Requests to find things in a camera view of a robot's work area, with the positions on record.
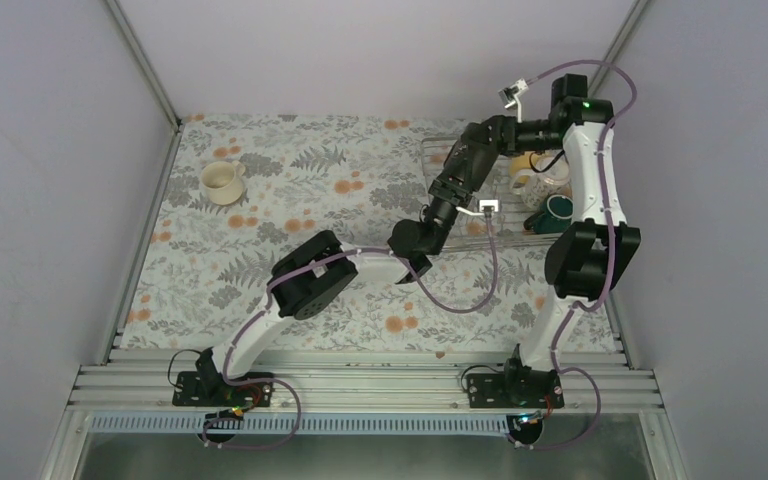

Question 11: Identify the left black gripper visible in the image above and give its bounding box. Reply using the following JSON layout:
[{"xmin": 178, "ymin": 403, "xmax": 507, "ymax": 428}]
[{"xmin": 424, "ymin": 152, "xmax": 474, "ymax": 257}]

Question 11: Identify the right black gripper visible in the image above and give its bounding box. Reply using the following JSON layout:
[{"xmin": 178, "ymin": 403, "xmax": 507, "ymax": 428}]
[{"xmin": 461, "ymin": 115, "xmax": 563, "ymax": 158}]

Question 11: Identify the black matte mug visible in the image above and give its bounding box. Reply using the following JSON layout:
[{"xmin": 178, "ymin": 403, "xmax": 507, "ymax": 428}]
[{"xmin": 440, "ymin": 116, "xmax": 505, "ymax": 193}]

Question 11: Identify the beige white ceramic mug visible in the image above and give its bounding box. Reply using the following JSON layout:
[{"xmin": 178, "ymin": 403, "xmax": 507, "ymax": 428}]
[{"xmin": 200, "ymin": 160, "xmax": 246, "ymax": 206}]

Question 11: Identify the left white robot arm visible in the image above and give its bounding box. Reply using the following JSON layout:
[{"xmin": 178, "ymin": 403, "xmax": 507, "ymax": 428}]
[{"xmin": 196, "ymin": 172, "xmax": 485, "ymax": 405}]

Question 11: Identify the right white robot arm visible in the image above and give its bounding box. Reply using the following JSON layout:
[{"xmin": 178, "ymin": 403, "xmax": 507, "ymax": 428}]
[{"xmin": 501, "ymin": 74, "xmax": 641, "ymax": 407}]

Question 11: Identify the yellow white cup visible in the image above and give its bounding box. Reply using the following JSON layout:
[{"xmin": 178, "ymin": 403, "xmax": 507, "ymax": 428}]
[{"xmin": 508, "ymin": 152, "xmax": 545, "ymax": 187}]

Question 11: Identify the dark green mug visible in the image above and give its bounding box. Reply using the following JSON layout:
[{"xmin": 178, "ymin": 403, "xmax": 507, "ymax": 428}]
[{"xmin": 523, "ymin": 194, "xmax": 573, "ymax": 235}]

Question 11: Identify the floral patterned table mat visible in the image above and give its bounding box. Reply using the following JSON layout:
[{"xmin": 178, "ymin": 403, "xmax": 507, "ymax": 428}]
[{"xmin": 121, "ymin": 113, "xmax": 617, "ymax": 354}]

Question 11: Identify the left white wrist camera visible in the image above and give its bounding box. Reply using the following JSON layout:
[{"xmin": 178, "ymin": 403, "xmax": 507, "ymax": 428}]
[{"xmin": 456, "ymin": 199, "xmax": 501, "ymax": 218}]

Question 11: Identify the metal wire dish rack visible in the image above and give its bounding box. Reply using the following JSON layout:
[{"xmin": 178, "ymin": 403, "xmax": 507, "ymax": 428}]
[{"xmin": 418, "ymin": 135, "xmax": 577, "ymax": 252}]

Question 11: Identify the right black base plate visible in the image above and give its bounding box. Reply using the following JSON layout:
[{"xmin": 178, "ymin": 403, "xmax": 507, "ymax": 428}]
[{"xmin": 466, "ymin": 371, "xmax": 565, "ymax": 409}]

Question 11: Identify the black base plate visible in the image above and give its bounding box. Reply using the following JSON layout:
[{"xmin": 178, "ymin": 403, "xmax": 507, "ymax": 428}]
[
  {"xmin": 171, "ymin": 371, "xmax": 274, "ymax": 409},
  {"xmin": 466, "ymin": 371, "xmax": 565, "ymax": 409}
]

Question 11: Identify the slotted grey cable duct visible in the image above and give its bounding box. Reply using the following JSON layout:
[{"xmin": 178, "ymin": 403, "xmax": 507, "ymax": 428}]
[{"xmin": 87, "ymin": 412, "xmax": 508, "ymax": 436}]

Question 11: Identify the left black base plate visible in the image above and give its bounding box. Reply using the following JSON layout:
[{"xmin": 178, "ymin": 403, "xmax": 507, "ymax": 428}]
[{"xmin": 171, "ymin": 371, "xmax": 274, "ymax": 409}]

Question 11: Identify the aluminium mounting rail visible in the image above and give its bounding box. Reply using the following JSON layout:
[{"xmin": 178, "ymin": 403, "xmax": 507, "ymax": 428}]
[{"xmin": 67, "ymin": 349, "xmax": 664, "ymax": 414}]

